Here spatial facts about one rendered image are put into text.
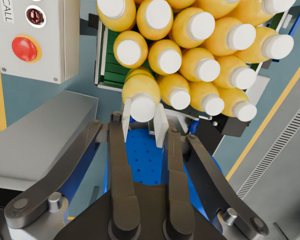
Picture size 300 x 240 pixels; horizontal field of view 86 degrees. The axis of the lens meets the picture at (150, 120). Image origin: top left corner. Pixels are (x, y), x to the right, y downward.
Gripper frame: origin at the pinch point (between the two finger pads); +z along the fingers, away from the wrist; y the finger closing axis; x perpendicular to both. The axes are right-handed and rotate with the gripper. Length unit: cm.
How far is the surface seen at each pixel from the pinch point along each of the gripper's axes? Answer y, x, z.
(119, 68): -6.6, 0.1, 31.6
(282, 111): 149, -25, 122
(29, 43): -18.9, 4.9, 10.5
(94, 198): -25, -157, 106
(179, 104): 7.5, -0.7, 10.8
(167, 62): 3.3, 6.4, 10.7
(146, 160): 3.7, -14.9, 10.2
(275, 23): 29.2, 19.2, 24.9
